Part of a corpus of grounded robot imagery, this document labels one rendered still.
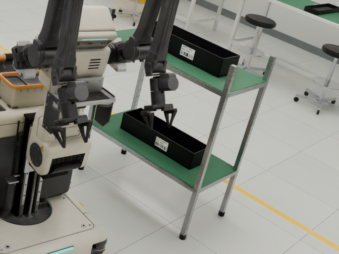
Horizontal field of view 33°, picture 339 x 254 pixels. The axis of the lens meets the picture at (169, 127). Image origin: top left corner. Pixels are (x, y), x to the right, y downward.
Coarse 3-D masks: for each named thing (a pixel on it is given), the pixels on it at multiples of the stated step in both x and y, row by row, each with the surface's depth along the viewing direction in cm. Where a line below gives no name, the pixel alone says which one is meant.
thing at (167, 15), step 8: (168, 0) 217; (176, 0) 217; (160, 8) 221; (168, 8) 218; (176, 8) 219; (160, 16) 221; (168, 16) 219; (160, 24) 222; (168, 24) 221; (160, 32) 223; (168, 32) 223; (160, 40) 223; (168, 40) 225; (152, 48) 227; (160, 48) 225; (152, 56) 227; (160, 56) 227; (144, 64) 231; (152, 64) 227; (160, 64) 230; (152, 72) 228; (160, 72) 232
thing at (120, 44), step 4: (128, 40) 242; (112, 44) 244; (116, 44) 244; (120, 44) 242; (116, 48) 242; (120, 48) 241; (120, 52) 242; (120, 56) 242; (116, 60) 244; (120, 60) 244; (124, 60) 245; (128, 60) 249
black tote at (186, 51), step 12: (156, 24) 349; (180, 36) 348; (192, 36) 343; (168, 48) 334; (180, 48) 329; (192, 48) 324; (204, 48) 339; (216, 48) 334; (192, 60) 326; (204, 60) 321; (216, 60) 316; (228, 60) 318; (216, 72) 317
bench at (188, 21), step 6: (192, 0) 699; (222, 0) 749; (192, 6) 701; (222, 6) 755; (192, 12) 706; (180, 18) 716; (204, 18) 737; (210, 18) 746; (216, 18) 757; (186, 24) 712; (216, 24) 763; (186, 30) 714
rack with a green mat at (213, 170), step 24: (144, 72) 388; (192, 72) 316; (240, 72) 335; (264, 72) 330; (120, 120) 380; (216, 120) 306; (120, 144) 354; (144, 144) 359; (168, 168) 339; (216, 168) 352; (192, 192) 327
